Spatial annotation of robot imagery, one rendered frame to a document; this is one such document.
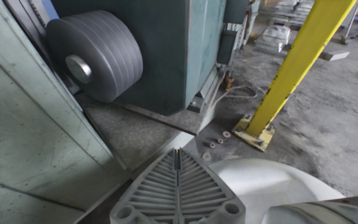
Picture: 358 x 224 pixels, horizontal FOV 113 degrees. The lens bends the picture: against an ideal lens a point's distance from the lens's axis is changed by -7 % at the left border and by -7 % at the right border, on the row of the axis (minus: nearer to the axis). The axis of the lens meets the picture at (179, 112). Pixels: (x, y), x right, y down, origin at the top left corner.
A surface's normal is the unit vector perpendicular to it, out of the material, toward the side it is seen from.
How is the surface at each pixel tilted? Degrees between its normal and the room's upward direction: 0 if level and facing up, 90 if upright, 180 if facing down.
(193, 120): 0
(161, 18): 90
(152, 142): 0
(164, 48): 90
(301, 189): 73
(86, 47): 90
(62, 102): 90
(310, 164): 0
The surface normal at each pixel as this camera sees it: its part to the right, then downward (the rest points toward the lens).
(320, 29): -0.70, 0.51
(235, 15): -0.42, 0.65
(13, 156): 0.71, 0.50
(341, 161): 0.00, -0.70
